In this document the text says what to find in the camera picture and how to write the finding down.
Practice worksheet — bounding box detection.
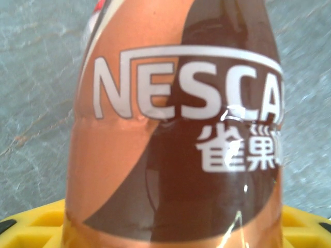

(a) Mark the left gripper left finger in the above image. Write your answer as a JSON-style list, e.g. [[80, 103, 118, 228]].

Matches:
[[0, 198, 68, 248]]

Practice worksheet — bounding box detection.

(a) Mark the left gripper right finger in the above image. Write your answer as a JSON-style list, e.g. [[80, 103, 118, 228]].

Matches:
[[280, 205, 331, 248]]

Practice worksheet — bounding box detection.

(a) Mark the brown coffee drink bottle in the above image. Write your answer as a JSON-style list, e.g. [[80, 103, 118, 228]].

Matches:
[[61, 0, 287, 248]]

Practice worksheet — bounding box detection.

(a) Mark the clear bottle red cap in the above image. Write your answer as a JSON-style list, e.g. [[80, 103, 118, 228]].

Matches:
[[82, 0, 104, 49]]

